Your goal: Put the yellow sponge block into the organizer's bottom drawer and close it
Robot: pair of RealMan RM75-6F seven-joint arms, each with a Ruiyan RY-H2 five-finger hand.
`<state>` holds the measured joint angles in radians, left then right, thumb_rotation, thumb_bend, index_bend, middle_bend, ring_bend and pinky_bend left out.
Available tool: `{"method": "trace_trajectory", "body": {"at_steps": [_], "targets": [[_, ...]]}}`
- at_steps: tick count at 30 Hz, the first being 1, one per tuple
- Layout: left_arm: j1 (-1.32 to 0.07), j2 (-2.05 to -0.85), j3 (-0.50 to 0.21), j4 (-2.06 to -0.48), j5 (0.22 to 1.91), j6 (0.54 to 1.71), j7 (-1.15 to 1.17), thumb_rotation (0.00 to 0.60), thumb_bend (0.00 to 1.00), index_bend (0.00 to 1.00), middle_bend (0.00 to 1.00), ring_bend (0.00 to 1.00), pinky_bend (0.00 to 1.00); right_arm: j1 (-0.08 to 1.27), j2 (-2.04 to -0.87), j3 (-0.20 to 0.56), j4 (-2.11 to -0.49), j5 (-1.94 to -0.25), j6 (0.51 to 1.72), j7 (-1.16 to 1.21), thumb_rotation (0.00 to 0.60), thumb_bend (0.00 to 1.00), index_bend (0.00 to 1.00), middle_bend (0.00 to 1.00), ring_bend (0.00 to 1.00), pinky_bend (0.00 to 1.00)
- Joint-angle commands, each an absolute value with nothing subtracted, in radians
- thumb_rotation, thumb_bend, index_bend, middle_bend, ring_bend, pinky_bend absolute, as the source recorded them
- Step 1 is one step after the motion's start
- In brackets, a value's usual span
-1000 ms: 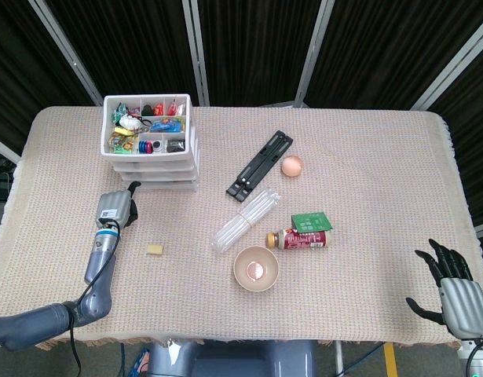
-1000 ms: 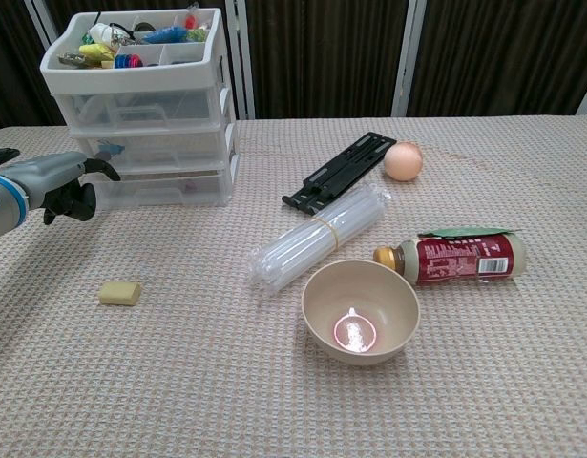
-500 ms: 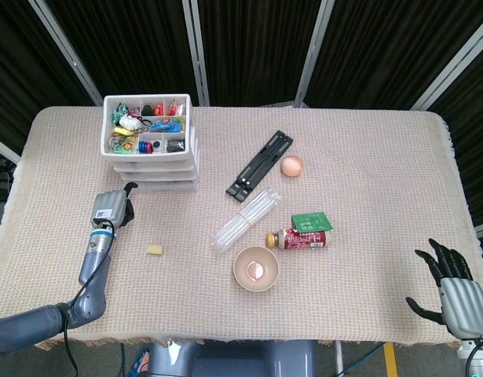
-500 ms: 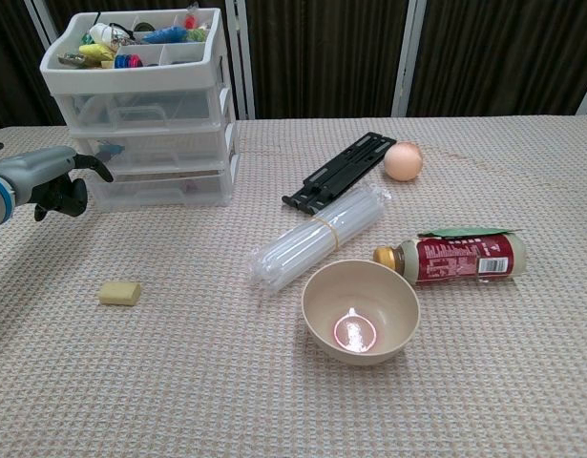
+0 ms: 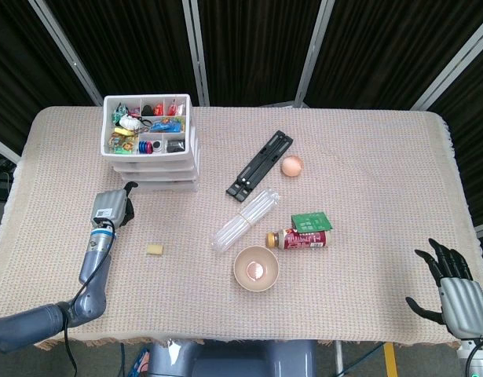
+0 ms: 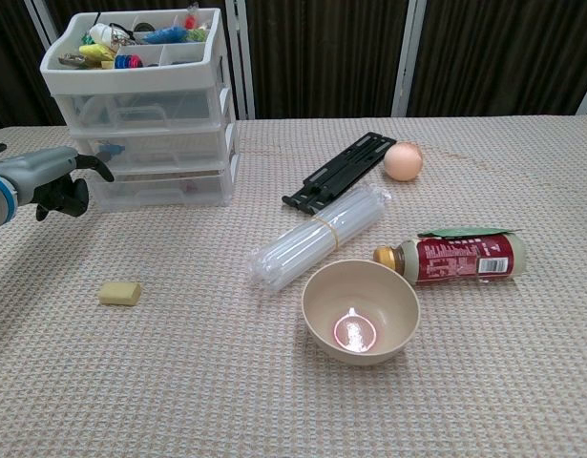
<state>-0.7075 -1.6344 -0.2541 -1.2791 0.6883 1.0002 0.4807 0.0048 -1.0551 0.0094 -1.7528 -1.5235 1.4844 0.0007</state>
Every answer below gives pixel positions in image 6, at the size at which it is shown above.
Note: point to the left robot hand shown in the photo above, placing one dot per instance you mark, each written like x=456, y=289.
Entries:
x=40, y=167

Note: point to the clear plastic drawer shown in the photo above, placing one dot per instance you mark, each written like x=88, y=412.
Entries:
x=145, y=195

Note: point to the yellow eraser block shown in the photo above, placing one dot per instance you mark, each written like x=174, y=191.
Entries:
x=119, y=293

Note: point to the blue and grey toy gun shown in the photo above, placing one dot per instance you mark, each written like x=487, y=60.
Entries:
x=107, y=150

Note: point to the black semicircular object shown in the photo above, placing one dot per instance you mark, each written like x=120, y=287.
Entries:
x=142, y=27

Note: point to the colourful foil packet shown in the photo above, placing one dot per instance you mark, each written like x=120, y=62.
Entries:
x=73, y=59

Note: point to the yellow small toy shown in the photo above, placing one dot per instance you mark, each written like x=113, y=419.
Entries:
x=95, y=50

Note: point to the blue and magenta rings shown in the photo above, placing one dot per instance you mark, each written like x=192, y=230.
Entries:
x=128, y=61

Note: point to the green small toy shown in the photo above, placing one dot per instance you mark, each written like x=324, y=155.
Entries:
x=87, y=37

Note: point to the white round toy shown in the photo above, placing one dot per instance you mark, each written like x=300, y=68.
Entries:
x=101, y=33

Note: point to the blue packet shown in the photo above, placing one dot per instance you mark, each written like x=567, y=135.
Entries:
x=166, y=35

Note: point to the clear packet with red contents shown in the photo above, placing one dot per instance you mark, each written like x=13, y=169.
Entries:
x=191, y=21

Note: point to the beige woven tablecloth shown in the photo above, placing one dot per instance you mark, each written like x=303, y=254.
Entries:
x=178, y=381

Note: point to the bundle of clear straws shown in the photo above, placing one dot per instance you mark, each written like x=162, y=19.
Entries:
x=312, y=234

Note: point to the black folding stand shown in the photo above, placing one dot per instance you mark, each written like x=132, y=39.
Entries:
x=341, y=174

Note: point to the beige bowl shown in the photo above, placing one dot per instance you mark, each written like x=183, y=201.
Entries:
x=360, y=296

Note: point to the orange egg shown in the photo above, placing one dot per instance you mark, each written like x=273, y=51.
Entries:
x=403, y=161

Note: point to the red label drink bottle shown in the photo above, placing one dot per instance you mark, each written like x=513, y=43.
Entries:
x=455, y=260

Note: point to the green packet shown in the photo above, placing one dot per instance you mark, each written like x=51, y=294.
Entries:
x=465, y=232

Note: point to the white plastic drawer unit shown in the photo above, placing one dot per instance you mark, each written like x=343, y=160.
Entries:
x=131, y=78

